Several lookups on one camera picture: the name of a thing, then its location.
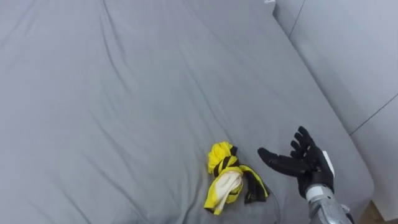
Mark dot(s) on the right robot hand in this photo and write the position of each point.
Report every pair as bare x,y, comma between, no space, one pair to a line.
308,166

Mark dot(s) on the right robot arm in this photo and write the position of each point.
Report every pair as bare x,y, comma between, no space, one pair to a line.
325,205

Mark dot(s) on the yellow and black crumpled garment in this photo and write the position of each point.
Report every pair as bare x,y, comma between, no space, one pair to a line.
225,177

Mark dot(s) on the grey bed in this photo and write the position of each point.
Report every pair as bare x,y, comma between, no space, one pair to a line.
124,93

